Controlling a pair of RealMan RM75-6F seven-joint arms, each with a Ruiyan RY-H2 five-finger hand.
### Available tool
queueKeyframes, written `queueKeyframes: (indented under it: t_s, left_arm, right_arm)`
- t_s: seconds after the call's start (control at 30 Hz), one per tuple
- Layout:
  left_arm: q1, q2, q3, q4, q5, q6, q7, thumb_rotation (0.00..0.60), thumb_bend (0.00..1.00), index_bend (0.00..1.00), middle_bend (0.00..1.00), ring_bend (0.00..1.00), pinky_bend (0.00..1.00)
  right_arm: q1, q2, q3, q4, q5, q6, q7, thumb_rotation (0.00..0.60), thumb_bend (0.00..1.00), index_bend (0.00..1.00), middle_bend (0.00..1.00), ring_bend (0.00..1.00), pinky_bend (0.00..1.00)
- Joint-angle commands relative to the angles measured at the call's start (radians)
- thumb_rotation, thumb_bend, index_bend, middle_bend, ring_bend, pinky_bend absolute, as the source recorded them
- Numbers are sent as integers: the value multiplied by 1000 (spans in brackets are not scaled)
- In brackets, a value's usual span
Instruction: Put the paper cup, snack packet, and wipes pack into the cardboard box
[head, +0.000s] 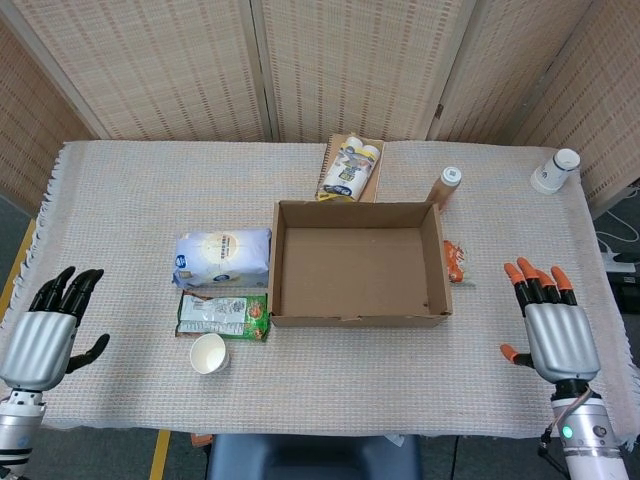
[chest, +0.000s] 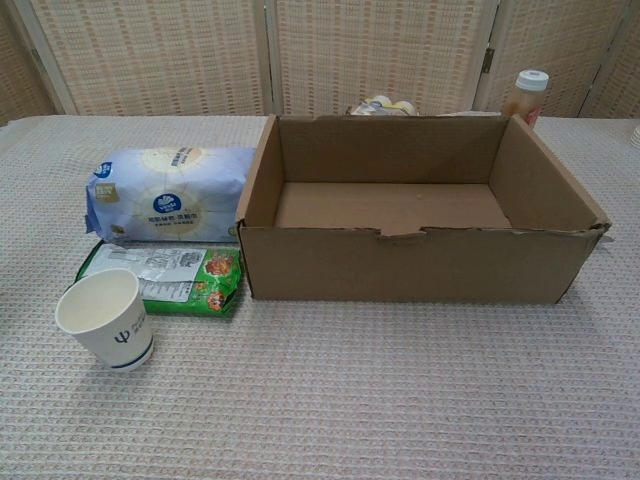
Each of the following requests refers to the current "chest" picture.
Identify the green snack packet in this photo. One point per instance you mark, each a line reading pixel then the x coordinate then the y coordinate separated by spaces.
pixel 212 280

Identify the blue tissue pack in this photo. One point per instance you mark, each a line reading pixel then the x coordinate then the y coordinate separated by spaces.
pixel 170 200

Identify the white paper cup blue logo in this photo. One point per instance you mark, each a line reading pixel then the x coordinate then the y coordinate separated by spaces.
pixel 100 325

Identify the open brown cardboard box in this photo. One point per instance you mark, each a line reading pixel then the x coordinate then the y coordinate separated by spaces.
pixel 400 265

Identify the shrink-wrapped yellow white bottle pack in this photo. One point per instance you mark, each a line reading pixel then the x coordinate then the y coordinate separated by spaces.
pixel 385 106

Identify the beige woven tablecloth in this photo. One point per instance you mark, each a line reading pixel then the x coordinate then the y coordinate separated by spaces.
pixel 320 390

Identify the metal screen hinge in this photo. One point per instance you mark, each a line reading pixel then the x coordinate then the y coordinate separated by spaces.
pixel 488 61

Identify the orange drink bottle white cap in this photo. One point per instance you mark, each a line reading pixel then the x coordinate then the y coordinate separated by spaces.
pixel 527 97

